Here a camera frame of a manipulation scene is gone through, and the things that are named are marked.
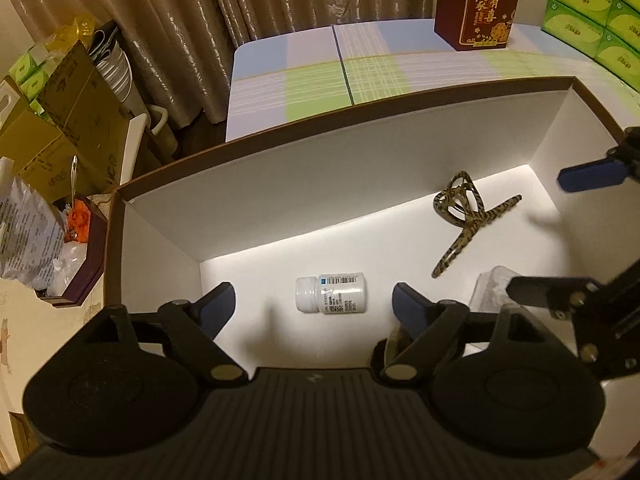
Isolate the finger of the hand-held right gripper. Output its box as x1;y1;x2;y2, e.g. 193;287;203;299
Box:
556;126;640;194
505;275;602;322

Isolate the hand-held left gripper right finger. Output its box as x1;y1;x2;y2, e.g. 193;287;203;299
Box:
377;281;551;385

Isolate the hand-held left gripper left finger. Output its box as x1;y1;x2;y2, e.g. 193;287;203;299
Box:
85;281;251;387

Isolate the clear plastic bag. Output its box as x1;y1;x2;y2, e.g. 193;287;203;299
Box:
470;264;517;312

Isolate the white pill bottle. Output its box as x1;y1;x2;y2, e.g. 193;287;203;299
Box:
295;272;368;316

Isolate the tiger striped hair claw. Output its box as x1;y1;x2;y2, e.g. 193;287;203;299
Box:
431;171;523;279

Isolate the white cardboard box container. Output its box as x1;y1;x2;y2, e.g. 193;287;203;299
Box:
102;76;640;461

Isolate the purple tray box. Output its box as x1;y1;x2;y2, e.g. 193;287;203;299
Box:
37;194;109;309

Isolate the stack of green tissue boxes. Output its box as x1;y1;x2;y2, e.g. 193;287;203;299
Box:
540;0;640;93

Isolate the orange snack packet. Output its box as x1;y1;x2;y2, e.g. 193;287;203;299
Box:
64;200;92;242

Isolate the dark red gift box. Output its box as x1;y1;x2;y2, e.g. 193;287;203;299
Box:
434;0;530;52

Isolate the white printed plastic bag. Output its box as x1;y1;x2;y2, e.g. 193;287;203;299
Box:
0;156;69;282

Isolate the checkered bed sheet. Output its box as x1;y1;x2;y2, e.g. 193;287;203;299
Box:
225;19;640;143

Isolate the brown cardboard box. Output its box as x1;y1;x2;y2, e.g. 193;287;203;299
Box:
37;41;134;192

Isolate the yellow cardboard box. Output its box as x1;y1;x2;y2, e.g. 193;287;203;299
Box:
0;104;77;197

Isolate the white bucket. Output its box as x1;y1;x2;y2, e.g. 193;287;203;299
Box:
94;35;134;107

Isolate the dark cloth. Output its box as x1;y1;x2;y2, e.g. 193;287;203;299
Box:
89;21;121;58

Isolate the green tissue multipack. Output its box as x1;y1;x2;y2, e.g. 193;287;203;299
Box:
9;42;62;112

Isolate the yellow plastic bag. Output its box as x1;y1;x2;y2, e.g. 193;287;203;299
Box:
46;12;99;52

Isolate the metal loop handle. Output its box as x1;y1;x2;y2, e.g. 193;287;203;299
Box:
69;155;82;211

